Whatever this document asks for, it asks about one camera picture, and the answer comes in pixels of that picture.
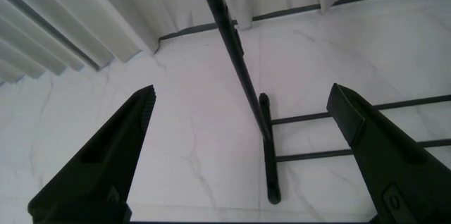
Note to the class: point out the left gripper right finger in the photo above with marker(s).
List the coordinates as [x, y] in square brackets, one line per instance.
[398, 167]

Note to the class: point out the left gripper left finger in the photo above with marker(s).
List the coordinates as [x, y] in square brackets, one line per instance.
[102, 167]

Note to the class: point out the black clothes rack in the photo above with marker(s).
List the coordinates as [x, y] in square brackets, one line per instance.
[229, 34]

